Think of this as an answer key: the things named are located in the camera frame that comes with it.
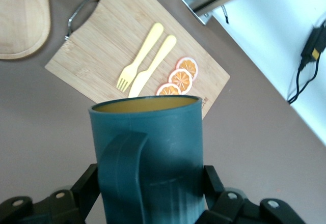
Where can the yellow plastic knife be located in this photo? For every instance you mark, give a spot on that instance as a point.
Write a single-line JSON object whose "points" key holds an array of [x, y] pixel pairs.
{"points": [[152, 63]]}

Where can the wooden mug tree stand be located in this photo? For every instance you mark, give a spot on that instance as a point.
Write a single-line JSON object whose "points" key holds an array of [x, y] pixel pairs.
{"points": [[20, 17]]}

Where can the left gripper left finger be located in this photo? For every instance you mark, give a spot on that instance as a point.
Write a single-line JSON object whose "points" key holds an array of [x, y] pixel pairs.
{"points": [[81, 191]]}

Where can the yellow plastic fork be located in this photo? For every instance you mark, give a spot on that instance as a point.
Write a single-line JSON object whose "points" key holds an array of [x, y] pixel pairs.
{"points": [[142, 53]]}

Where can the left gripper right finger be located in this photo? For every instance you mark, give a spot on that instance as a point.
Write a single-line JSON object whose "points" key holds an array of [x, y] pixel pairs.
{"points": [[229, 208]]}

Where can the black power adapter yellow label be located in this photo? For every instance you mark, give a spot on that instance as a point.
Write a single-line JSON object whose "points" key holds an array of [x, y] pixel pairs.
{"points": [[314, 43]]}

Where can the orange slice toy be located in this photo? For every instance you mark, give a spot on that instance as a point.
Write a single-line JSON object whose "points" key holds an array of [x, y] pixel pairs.
{"points": [[188, 65], [181, 79], [168, 90]]}

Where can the metal mounting bracket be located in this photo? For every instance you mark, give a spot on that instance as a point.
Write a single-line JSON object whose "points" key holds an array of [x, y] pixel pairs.
{"points": [[201, 12]]}

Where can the bamboo cutting board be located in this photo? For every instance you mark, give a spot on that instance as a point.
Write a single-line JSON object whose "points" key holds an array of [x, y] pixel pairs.
{"points": [[107, 43]]}

